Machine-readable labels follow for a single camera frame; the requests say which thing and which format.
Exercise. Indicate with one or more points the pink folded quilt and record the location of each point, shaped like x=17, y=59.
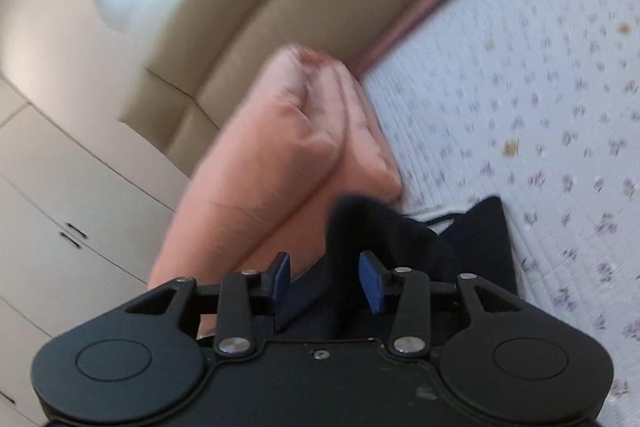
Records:
x=302, y=137

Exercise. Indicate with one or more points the floral white bedspread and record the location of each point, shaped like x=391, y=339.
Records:
x=537, y=102

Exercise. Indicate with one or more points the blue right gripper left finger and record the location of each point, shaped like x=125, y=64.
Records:
x=277, y=280

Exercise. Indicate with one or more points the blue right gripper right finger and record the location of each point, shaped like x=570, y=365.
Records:
x=374, y=280

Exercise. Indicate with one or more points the cream wardrobe cabinet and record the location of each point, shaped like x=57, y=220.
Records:
x=77, y=239

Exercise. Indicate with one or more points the navy striped track pants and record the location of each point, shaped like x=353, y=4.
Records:
x=328, y=303

